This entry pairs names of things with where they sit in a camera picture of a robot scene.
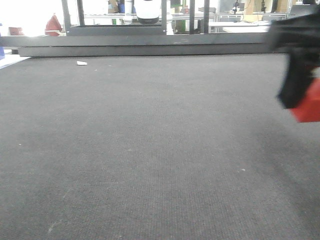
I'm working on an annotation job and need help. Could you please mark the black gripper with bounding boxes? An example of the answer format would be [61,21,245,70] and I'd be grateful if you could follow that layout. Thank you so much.
[266,10,320,109]

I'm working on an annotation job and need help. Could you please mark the red magnetic cube block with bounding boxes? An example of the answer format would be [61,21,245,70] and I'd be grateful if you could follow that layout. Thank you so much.
[289,77,320,123]

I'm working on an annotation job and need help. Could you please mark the dark grey carpet mat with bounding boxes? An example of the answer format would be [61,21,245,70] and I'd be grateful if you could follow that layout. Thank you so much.
[0,54,320,240]

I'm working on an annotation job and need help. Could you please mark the white paper scrap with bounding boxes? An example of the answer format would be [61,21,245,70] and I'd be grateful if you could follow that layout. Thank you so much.
[76,61,88,66]

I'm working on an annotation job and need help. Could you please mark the red bag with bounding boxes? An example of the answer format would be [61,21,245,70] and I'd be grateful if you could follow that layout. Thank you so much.
[44,14,62,37]

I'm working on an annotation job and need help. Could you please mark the blue plastic crate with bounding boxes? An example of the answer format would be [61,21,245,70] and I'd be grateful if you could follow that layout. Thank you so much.
[0,46,5,60]

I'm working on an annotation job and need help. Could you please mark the black metal table rail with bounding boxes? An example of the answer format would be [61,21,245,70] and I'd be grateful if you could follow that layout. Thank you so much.
[0,33,273,58]

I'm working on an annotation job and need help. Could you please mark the black metal shelf frame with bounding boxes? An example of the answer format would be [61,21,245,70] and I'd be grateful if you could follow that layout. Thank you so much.
[61,0,212,37]

